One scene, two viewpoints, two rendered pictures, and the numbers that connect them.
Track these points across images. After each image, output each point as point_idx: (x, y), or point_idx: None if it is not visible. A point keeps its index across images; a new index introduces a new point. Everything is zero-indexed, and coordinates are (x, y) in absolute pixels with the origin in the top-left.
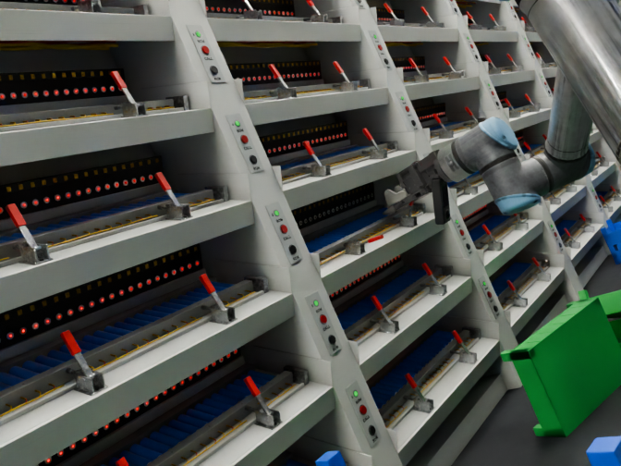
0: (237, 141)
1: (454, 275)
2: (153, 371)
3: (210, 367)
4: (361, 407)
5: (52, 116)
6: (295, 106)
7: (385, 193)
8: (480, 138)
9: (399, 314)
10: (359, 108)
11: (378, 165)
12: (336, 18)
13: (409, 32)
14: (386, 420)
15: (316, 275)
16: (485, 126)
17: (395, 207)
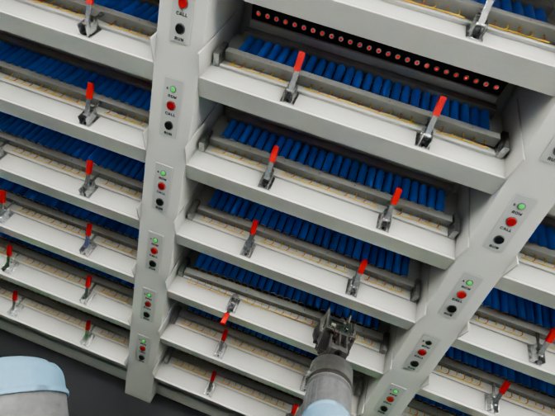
0: (154, 184)
1: (356, 398)
2: (25, 236)
3: None
4: (140, 347)
5: (53, 87)
6: (256, 195)
7: (328, 309)
8: (305, 404)
9: (252, 355)
10: None
11: (326, 292)
12: (502, 144)
13: None
14: (192, 364)
15: (163, 286)
16: (312, 408)
17: (318, 323)
